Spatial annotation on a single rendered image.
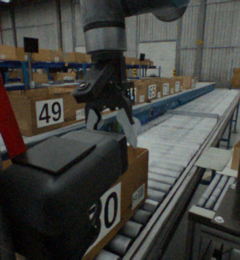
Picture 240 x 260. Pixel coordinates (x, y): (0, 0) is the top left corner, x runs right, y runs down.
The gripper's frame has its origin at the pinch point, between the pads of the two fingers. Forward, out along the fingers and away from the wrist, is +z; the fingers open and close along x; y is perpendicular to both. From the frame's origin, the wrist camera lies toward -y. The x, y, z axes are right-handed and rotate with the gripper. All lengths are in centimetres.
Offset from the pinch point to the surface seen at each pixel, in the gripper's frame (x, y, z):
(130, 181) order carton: -0.1, 7.8, 11.9
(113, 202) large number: 0.2, -1.0, 13.8
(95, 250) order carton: 1.5, -8.4, 21.8
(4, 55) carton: 495, 334, -105
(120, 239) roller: -0.6, -0.9, 23.6
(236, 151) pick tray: -23, 58, 18
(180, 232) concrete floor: 16, 106, 97
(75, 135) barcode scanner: -13.1, -26.2, -9.2
